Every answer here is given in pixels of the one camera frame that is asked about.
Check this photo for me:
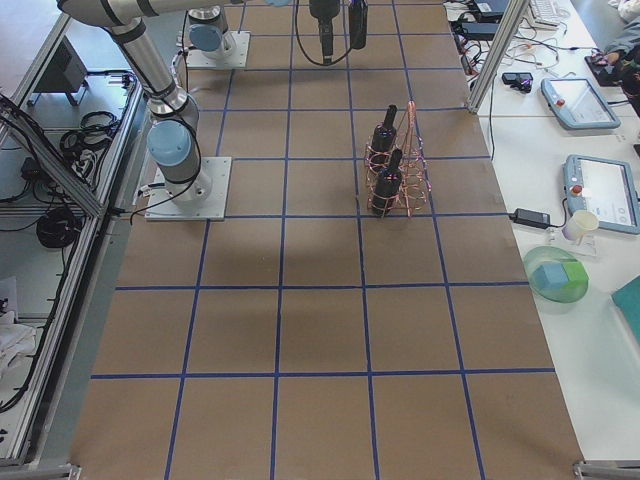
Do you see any blue teach pendant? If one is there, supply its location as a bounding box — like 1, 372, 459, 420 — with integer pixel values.
563, 154, 639, 235
540, 78, 621, 130

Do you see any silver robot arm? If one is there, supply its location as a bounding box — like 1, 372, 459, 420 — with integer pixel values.
57, 1, 229, 202
186, 1, 340, 66

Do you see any aluminium frame post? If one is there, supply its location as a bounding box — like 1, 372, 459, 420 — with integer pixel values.
467, 0, 529, 114

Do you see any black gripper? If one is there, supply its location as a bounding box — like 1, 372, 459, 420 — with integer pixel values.
309, 0, 340, 65

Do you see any black cable bundle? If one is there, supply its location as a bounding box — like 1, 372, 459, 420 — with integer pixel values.
36, 204, 83, 251

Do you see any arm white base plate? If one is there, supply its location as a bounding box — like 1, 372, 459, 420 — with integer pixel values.
187, 28, 251, 70
144, 157, 232, 221

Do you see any dark bottle in basket front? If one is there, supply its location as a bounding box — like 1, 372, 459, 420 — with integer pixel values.
371, 149, 403, 217

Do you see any blue teach pendant far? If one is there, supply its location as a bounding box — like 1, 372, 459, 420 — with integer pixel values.
540, 78, 621, 130

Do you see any white crumpled cloth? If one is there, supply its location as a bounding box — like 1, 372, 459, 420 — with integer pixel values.
1, 276, 36, 375

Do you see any dark bottle in basket rear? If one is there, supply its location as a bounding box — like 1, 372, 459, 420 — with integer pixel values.
368, 104, 397, 172

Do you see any green plastic bowl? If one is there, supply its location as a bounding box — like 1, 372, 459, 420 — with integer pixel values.
523, 246, 589, 303

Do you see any white paper cup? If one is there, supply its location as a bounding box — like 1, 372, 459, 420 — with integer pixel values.
562, 210, 599, 242

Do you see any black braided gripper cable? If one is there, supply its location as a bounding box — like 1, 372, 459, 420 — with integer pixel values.
291, 0, 355, 68

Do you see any dark glass wine bottle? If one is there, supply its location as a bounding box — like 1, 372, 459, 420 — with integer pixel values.
348, 0, 368, 50

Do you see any copper wire wine basket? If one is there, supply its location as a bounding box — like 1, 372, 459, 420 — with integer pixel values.
365, 100, 431, 218

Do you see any dark bottle in basket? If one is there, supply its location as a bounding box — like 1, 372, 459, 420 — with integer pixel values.
371, 149, 403, 217
368, 104, 397, 172

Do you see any black power adapter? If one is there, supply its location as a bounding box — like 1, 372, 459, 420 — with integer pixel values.
509, 208, 551, 230

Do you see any blue teach pendant near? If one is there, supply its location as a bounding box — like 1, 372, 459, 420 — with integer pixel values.
563, 154, 639, 235

